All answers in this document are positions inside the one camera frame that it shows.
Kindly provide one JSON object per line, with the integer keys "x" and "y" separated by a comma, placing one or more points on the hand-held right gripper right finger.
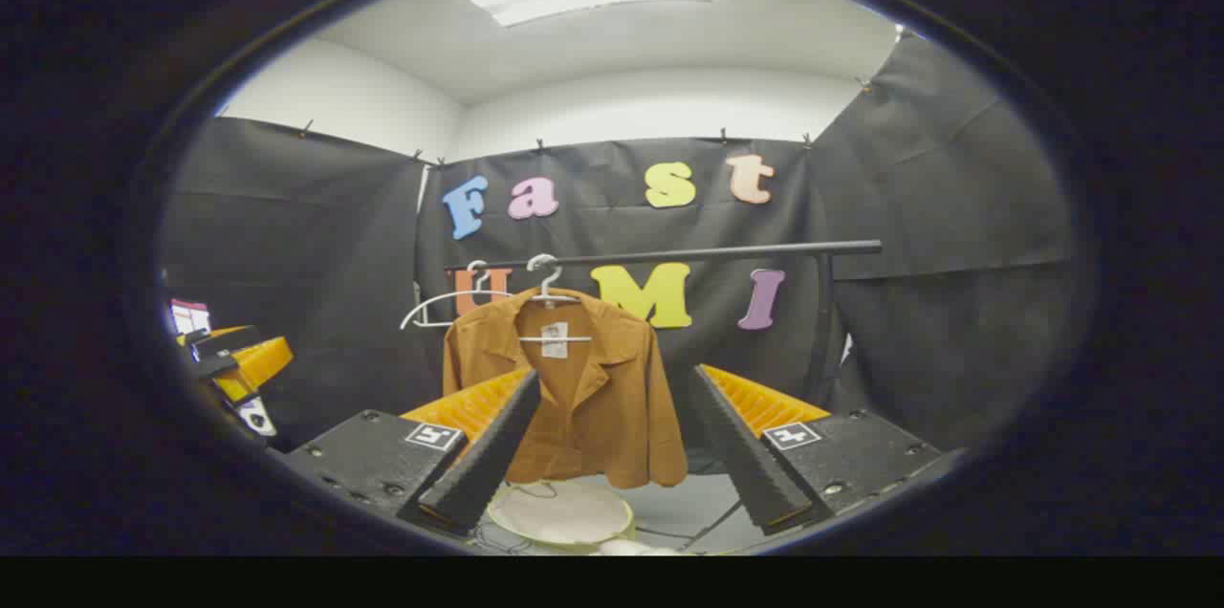
{"x": 746, "y": 465}

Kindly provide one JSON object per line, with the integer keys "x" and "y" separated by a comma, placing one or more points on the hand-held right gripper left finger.
{"x": 483, "y": 465}

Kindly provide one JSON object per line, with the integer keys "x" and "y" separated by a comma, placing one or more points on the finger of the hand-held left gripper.
{"x": 256, "y": 364}
{"x": 225, "y": 343}

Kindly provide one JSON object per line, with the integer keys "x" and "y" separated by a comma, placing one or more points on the white laundry hamper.
{"x": 559, "y": 512}

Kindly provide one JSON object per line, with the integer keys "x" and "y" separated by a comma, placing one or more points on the brown jacket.
{"x": 612, "y": 398}

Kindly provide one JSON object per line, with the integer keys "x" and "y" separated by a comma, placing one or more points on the white clothes hanger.
{"x": 547, "y": 288}
{"x": 435, "y": 300}

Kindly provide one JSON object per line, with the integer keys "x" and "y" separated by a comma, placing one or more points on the black clothes rack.
{"x": 717, "y": 254}

